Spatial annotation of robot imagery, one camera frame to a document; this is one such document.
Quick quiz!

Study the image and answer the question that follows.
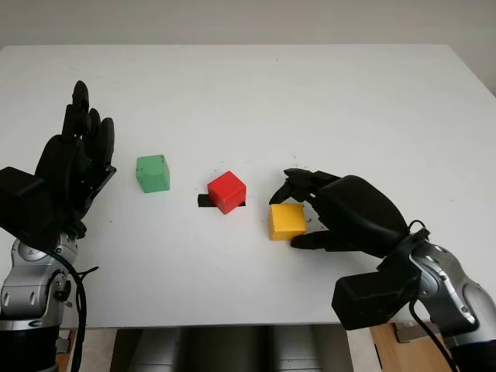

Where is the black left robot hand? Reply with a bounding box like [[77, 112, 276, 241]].
[[34, 80, 118, 239]]

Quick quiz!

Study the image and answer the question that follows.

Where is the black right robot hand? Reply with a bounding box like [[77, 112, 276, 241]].
[[267, 167, 414, 260]]

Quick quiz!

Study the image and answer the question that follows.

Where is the yellow cube block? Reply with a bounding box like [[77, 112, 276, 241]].
[[268, 202, 308, 242]]

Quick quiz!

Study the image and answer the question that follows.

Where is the green cube block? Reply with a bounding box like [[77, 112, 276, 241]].
[[135, 153, 171, 194]]

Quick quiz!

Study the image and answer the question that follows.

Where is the red cube block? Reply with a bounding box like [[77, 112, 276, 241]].
[[207, 170, 247, 215]]

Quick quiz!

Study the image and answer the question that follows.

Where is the black tape strip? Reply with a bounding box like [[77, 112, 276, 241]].
[[197, 193, 248, 209]]

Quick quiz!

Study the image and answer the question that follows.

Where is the grey robot torso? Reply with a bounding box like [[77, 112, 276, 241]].
[[110, 325, 350, 372]]

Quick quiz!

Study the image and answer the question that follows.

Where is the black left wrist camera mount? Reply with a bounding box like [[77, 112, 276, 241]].
[[0, 166, 54, 253]]

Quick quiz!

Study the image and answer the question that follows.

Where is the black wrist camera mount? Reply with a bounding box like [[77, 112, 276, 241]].
[[0, 166, 54, 253], [332, 247, 424, 332]]

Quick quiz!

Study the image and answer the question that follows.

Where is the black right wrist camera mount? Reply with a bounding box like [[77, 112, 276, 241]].
[[332, 247, 424, 332]]

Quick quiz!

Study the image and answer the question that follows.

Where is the grey metal table bracket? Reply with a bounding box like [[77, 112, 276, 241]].
[[56, 329, 77, 355], [394, 321, 429, 344]]

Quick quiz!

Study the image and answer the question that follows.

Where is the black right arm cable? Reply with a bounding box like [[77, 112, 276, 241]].
[[406, 219, 463, 372]]

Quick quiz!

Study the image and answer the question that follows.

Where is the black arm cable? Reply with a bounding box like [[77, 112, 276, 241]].
[[406, 219, 463, 372], [49, 247, 100, 372]]

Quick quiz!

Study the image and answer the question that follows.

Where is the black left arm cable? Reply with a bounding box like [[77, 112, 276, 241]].
[[49, 247, 100, 372]]

